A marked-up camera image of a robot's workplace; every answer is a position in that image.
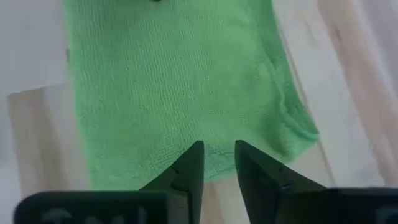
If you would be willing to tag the green microfiber towel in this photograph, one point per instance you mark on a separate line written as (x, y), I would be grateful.
(171, 87)

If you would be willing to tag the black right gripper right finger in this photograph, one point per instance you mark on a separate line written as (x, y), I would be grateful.
(261, 177)

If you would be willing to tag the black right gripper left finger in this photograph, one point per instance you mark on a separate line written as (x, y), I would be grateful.
(186, 180)

